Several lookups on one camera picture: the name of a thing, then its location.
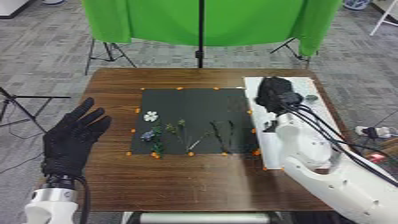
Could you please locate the white stand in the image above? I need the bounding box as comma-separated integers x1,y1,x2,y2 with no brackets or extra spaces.
368,0,398,37

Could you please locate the blue flower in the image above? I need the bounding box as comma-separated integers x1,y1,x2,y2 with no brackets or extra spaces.
139,129,158,143

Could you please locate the pale grey bar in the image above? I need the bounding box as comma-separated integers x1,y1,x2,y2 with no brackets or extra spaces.
137,212,272,224

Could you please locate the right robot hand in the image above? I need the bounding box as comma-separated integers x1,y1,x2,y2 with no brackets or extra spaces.
254,76,298,115

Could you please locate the blue and white vase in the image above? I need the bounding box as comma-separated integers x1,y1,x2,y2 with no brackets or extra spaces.
341,0,375,11

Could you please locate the dark mat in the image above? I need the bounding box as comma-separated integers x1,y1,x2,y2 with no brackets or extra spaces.
128,87,261,157

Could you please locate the white sheet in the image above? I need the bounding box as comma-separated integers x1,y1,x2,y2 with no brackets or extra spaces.
243,76,352,172

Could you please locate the black tripod stand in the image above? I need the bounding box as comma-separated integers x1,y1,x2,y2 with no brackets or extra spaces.
0,86,73,135
83,37,139,77
268,35,314,70

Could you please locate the white flower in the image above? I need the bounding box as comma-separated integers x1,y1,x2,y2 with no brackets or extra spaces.
142,110,162,123

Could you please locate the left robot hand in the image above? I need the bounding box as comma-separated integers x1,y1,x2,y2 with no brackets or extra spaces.
39,96,114,180

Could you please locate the black cable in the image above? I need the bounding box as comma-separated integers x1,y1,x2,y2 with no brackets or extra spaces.
282,102,398,188
73,177,92,224

